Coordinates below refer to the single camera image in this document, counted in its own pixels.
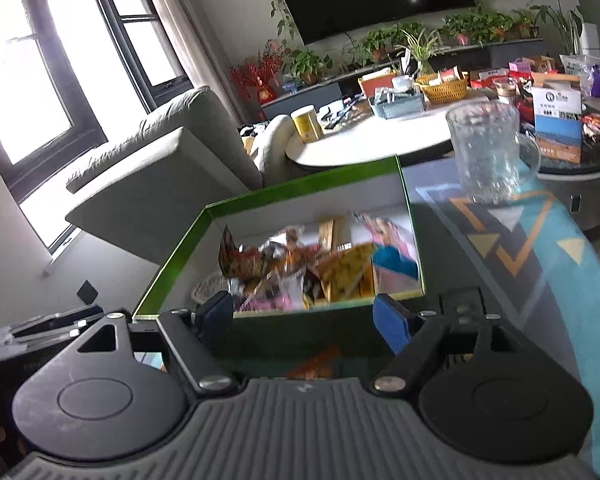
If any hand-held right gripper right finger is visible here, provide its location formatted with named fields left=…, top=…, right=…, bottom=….
left=372, top=292, right=526, bottom=395

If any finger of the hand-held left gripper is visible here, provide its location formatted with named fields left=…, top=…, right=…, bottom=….
left=7, top=306, right=107, bottom=347

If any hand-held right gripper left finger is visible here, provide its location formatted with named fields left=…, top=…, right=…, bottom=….
left=75, top=290, right=236, bottom=395

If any white clear snack packet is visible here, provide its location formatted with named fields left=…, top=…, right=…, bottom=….
left=192, top=270, right=232, bottom=303

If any pink white snack packet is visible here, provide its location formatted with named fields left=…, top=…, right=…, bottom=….
left=234, top=287, right=297, bottom=312

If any orange red crinkled snack packet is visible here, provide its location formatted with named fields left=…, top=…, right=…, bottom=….
left=219, top=225, right=267, bottom=282

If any green cardboard box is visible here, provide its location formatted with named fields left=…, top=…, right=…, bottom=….
left=131, top=156, right=427, bottom=362

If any yellow dark-print snack packet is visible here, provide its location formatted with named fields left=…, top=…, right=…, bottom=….
left=307, top=242, right=377, bottom=307

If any orange clear snack packet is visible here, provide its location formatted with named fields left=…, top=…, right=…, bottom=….
left=264, top=230, right=327, bottom=283

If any long tan snack packet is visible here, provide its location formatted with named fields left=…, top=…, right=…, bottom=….
left=318, top=217, right=352, bottom=257

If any small black square object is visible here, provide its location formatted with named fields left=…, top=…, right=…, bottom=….
left=77, top=280, right=102, bottom=306

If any printed table mat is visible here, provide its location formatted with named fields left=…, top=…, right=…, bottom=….
left=399, top=157, right=600, bottom=480

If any grey sofa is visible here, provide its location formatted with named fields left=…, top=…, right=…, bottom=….
left=65, top=86, right=263, bottom=267

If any white round coffee table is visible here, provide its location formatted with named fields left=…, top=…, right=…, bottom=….
left=284, top=87, right=600, bottom=182

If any white cushion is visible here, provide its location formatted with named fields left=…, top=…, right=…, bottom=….
left=251, top=114, right=297, bottom=177

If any clear glass mug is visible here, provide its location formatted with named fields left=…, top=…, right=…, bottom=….
left=445, top=100, right=543, bottom=206

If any yellow canister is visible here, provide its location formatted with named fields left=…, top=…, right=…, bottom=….
left=291, top=105, right=326, bottom=144

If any blue-grey plastic tray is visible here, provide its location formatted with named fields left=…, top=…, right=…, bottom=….
left=369, top=87, right=427, bottom=120

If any yellow wicker basket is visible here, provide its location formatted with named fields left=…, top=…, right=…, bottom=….
left=416, top=72, right=469, bottom=105

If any red orange box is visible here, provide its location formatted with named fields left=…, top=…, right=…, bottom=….
left=357, top=72, right=399, bottom=99

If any dark television console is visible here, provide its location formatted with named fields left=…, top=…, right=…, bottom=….
left=259, top=37, right=547, bottom=122

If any red berry plant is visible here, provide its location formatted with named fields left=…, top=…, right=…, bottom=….
left=229, top=46, right=287, bottom=107

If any carton with blue picture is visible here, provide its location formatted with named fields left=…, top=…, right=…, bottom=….
left=530, top=80, right=584, bottom=165

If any small glass cup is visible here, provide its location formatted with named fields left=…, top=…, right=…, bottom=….
left=493, top=77, right=521, bottom=107

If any black framed window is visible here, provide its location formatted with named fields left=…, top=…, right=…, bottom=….
left=0, top=0, right=192, bottom=253

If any bushy green potted plant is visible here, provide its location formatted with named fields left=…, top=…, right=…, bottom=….
left=284, top=49, right=332, bottom=86

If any spider plant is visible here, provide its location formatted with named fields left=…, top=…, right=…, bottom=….
left=395, top=27, right=447, bottom=76

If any small green potted plant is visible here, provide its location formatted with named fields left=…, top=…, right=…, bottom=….
left=359, top=26, right=397, bottom=64

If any light curtain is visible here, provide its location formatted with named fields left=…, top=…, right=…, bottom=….
left=145, top=0, right=243, bottom=128

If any wide green potted plant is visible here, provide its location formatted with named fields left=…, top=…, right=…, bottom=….
left=439, top=10, right=513, bottom=47

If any hanging vine plant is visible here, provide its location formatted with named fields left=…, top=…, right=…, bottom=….
left=256, top=0, right=302, bottom=52

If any white plant pot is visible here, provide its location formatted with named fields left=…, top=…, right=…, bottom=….
left=579, top=22, right=600, bottom=59

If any tall leafy plant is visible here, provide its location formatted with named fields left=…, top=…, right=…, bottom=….
left=529, top=0, right=587, bottom=57

